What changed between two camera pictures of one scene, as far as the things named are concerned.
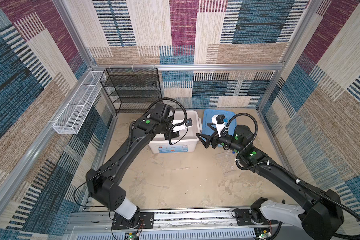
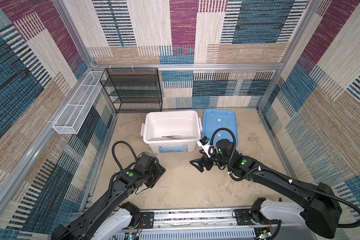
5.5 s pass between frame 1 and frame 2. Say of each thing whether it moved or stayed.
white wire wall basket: stayed
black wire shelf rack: stayed
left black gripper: moved
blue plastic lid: stayed
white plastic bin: stayed
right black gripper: moved
